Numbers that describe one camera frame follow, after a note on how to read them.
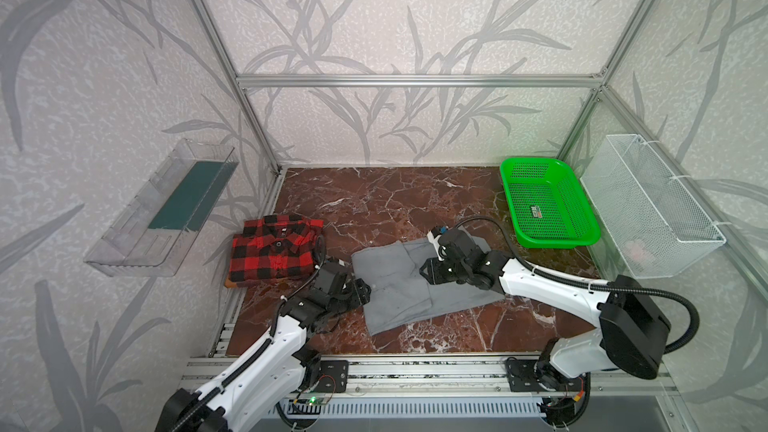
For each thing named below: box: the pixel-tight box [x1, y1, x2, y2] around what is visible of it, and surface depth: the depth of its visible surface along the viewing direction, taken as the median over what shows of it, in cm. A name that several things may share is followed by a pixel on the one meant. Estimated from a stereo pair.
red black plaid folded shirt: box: [228, 214, 325, 283], surface depth 90 cm
